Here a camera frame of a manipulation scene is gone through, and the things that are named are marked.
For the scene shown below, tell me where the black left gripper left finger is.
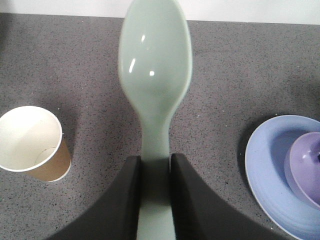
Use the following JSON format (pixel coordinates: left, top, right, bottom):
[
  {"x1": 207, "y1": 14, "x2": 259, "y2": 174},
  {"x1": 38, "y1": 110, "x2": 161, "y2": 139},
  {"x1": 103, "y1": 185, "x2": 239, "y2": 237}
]
[{"x1": 48, "y1": 156, "x2": 141, "y2": 240}]

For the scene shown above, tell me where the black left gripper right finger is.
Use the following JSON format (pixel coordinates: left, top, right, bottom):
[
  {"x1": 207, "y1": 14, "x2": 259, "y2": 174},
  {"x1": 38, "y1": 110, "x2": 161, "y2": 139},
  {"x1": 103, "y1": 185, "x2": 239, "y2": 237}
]
[{"x1": 170, "y1": 153, "x2": 282, "y2": 240}]

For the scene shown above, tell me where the purple plastic bowl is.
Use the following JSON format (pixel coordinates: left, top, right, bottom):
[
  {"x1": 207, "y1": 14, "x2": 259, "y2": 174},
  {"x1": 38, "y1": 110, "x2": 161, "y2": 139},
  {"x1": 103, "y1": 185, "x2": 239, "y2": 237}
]
[{"x1": 284, "y1": 132, "x2": 320, "y2": 210}]

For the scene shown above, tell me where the pale green plastic spoon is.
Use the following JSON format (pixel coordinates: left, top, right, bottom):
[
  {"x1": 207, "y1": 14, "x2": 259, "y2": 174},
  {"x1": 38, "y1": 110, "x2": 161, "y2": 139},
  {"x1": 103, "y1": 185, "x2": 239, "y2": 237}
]
[{"x1": 118, "y1": 0, "x2": 193, "y2": 240}]

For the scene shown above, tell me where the light blue plastic plate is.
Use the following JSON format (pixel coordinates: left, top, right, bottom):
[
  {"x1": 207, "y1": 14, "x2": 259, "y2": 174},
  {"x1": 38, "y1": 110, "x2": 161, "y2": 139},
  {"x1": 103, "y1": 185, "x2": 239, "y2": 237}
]
[{"x1": 245, "y1": 115, "x2": 320, "y2": 240}]

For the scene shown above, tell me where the brown paper cup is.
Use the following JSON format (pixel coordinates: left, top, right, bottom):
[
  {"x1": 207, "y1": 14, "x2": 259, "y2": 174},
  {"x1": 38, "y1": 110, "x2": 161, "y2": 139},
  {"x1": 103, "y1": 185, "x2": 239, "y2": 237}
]
[{"x1": 0, "y1": 106, "x2": 72, "y2": 182}]

